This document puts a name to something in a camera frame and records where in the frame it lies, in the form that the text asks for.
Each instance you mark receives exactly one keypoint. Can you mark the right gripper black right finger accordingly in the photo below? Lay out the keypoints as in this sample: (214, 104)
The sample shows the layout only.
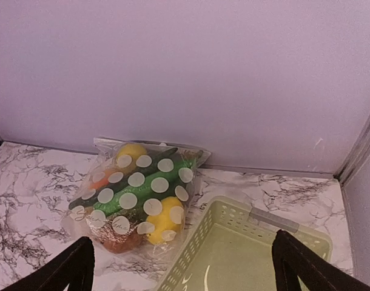
(295, 263)

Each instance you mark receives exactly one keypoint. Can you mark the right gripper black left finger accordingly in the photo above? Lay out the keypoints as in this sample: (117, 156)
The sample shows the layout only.
(72, 269)

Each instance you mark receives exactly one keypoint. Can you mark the polka dot zip top bag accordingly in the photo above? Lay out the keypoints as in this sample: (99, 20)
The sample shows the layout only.
(75, 220)

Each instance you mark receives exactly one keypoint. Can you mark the green fake cucumber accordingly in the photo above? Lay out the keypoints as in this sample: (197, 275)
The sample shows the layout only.
(160, 173)

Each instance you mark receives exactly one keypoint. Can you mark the yellow fake fruit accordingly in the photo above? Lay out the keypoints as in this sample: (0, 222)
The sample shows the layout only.
(128, 154)

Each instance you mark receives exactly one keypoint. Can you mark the pale green plastic basket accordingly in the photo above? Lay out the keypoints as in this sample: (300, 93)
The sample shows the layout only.
(230, 248)

